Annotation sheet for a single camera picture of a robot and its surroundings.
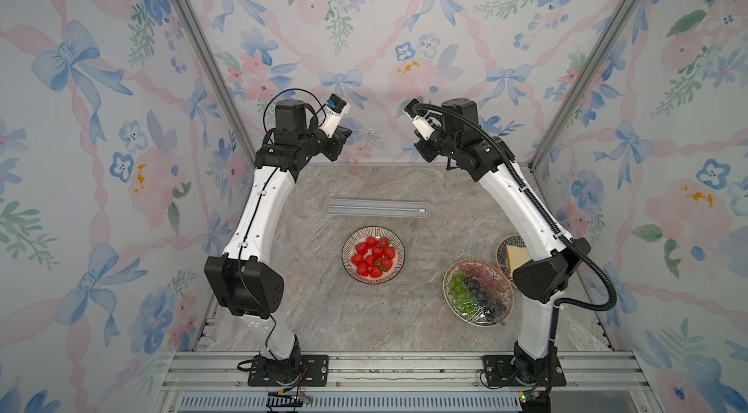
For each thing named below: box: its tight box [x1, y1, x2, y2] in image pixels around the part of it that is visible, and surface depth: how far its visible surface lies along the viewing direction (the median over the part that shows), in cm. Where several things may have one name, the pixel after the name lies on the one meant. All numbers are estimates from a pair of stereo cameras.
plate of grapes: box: [442, 259, 515, 328], surface depth 85 cm
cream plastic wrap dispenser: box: [325, 197, 432, 219], surface depth 106 cm
